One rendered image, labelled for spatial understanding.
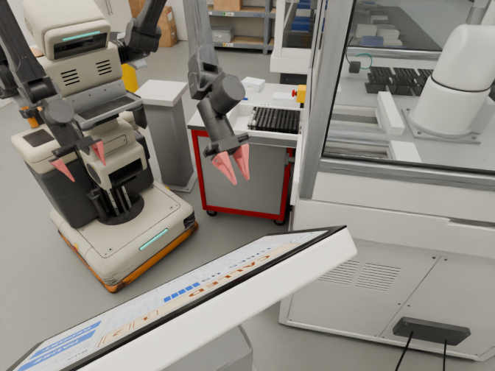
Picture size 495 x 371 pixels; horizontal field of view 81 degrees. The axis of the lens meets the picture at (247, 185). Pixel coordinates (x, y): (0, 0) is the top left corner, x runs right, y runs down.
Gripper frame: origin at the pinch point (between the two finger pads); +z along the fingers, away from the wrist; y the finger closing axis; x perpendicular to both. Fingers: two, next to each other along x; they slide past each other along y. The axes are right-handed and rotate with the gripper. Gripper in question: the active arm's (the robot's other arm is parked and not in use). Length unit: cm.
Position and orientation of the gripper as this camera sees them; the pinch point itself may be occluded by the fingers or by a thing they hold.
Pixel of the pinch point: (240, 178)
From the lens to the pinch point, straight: 66.1
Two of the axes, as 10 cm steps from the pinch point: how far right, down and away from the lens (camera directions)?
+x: -3.4, 2.1, 9.2
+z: 3.9, 9.2, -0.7
